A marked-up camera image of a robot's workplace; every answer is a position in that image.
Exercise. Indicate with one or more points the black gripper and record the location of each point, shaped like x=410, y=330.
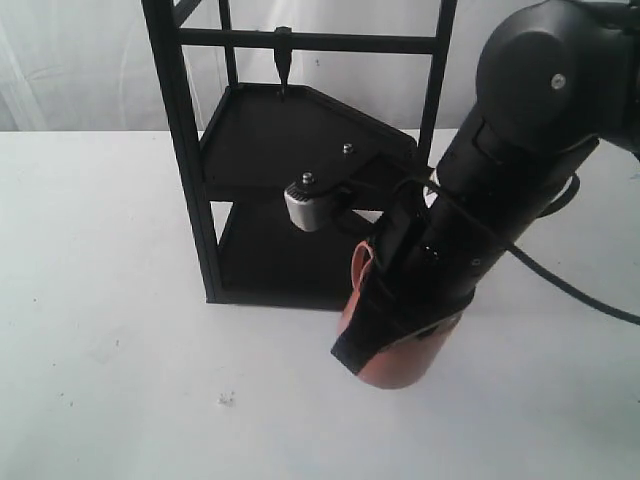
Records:
x=409, y=287

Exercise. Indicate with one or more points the pink ceramic mug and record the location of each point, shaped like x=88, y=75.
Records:
x=402, y=365

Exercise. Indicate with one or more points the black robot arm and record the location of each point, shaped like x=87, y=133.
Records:
x=552, y=81

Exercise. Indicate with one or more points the black metal shelf rack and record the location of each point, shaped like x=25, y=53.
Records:
x=234, y=173

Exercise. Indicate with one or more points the white backdrop curtain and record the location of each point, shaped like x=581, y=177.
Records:
x=88, y=65

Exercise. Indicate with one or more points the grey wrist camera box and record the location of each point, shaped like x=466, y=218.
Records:
x=310, y=209

